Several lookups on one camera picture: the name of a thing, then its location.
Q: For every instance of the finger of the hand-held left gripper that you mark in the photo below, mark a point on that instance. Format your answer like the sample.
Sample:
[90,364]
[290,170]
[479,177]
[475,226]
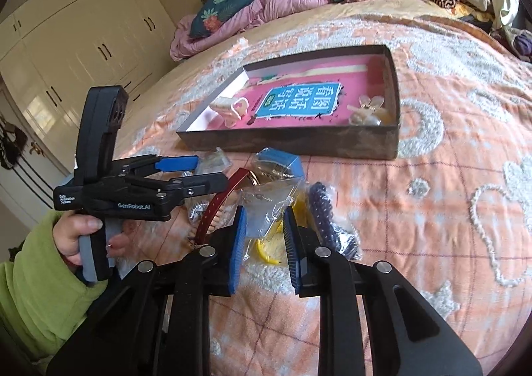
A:
[176,163]
[199,185]

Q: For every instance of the dark hanging bag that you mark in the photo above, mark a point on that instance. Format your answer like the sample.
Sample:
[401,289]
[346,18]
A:
[12,143]

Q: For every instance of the clear bag with dark beads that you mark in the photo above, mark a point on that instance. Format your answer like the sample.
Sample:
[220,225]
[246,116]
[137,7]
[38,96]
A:
[328,214]

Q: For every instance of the cream hair claw clip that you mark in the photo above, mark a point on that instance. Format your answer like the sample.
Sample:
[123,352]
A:
[228,108]

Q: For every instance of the small blue box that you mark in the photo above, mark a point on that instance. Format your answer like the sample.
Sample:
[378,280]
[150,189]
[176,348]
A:
[286,162]

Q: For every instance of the clear bag with yellow hoops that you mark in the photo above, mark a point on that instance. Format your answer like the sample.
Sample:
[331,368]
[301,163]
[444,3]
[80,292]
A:
[266,254]

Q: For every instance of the cream wardrobe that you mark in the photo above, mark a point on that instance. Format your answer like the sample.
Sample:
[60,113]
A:
[83,27]

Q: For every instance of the beige bed sheet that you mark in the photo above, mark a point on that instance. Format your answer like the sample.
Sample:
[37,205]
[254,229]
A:
[374,10]

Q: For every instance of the white door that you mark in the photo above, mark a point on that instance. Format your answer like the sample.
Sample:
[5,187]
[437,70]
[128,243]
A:
[37,176]

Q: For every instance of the teal floral pillow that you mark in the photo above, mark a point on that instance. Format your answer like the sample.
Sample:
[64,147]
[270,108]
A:
[220,8]

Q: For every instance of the clear bag with earrings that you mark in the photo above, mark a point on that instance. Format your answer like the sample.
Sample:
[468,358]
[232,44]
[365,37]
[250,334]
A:
[266,201]

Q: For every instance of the small tissue packet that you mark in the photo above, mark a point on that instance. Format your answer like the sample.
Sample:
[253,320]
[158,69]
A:
[240,45]

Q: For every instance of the purple quilt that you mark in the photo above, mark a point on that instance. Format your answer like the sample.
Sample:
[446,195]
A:
[266,6]

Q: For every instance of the person's left hand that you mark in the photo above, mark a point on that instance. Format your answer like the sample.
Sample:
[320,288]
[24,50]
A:
[70,234]

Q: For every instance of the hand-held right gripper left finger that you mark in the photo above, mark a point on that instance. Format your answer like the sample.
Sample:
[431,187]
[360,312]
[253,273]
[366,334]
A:
[236,253]

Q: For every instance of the shallow cardboard box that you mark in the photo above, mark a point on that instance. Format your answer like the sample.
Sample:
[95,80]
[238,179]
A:
[291,143]

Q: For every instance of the person's left forearm green sleeve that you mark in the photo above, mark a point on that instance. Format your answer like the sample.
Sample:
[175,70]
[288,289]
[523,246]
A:
[33,297]

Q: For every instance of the empty clear plastic bag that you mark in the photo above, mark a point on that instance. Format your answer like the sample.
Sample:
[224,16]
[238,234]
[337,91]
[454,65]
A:
[212,163]

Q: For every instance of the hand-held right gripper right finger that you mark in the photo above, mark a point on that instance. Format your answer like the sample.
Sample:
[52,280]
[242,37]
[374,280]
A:
[293,255]

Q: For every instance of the orange plastic toy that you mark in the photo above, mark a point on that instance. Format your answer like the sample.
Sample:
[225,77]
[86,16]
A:
[368,108]

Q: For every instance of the pink book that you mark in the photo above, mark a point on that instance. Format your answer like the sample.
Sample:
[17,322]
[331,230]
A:
[299,99]

